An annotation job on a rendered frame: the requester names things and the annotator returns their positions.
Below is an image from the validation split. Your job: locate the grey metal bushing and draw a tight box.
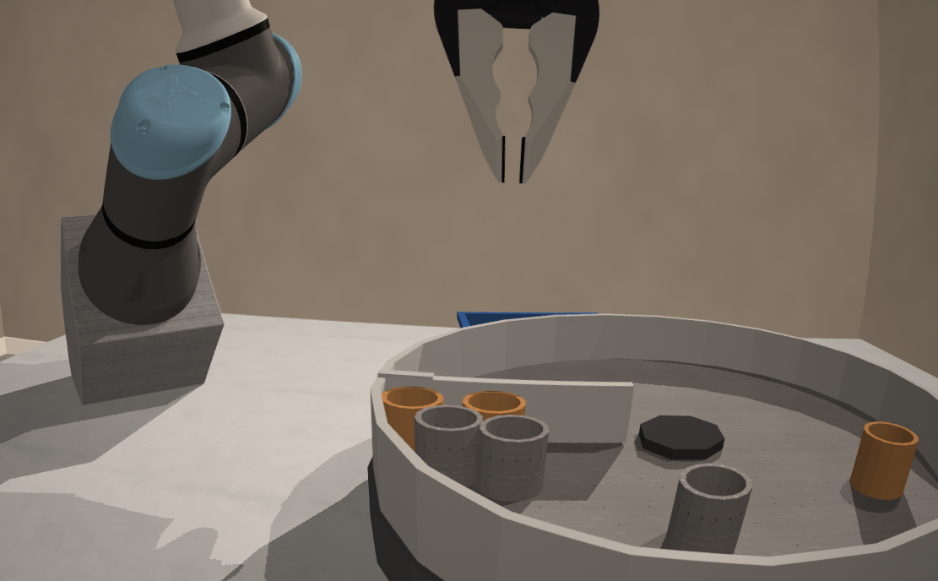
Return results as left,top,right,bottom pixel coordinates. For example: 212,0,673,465
477,415,549,502
665,463,752,555
415,405,483,487

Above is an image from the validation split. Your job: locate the blue crate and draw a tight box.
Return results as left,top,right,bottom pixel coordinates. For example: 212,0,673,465
457,312,598,328

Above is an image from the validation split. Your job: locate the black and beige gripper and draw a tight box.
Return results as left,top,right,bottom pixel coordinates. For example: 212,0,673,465
434,0,599,184

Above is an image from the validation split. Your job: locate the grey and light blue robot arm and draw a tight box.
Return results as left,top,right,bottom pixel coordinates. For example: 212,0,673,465
79,0,302,325

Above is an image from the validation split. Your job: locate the bronze bushing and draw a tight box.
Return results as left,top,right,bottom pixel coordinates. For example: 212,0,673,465
463,391,526,421
849,421,919,500
382,387,443,451

